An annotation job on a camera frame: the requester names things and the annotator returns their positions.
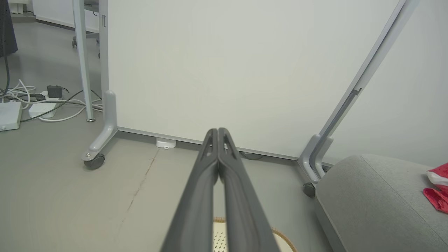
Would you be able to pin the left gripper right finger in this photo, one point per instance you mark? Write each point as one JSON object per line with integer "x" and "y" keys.
{"x": 241, "y": 203}

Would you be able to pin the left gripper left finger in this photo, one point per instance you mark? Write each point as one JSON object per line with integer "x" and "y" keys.
{"x": 196, "y": 196}

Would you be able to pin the red jersey with white stripes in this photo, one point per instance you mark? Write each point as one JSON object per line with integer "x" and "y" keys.
{"x": 437, "y": 196}

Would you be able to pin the woven rim laundry basket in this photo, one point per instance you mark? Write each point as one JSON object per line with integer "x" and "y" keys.
{"x": 218, "y": 238}

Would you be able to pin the small white floor device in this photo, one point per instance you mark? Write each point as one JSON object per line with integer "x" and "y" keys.
{"x": 166, "y": 142}

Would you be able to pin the white partition panel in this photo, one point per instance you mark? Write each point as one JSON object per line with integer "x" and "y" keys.
{"x": 245, "y": 70}
{"x": 409, "y": 87}

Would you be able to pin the grey fabric sofa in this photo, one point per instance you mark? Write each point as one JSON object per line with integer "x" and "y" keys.
{"x": 378, "y": 210}

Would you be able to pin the grey table leg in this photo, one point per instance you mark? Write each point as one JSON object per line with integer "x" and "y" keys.
{"x": 84, "y": 63}

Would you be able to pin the black power adapter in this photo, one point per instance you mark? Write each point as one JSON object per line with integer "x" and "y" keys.
{"x": 54, "y": 91}

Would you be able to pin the office chair base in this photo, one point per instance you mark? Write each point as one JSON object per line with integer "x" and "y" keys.
{"x": 91, "y": 36}

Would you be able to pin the flat white box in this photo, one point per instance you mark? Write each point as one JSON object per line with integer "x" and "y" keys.
{"x": 8, "y": 115}

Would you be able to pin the dark hanging cloth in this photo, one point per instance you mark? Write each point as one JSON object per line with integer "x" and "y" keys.
{"x": 7, "y": 31}

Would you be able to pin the grey partition post with caster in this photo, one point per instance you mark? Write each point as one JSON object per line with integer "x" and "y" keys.
{"x": 108, "y": 115}

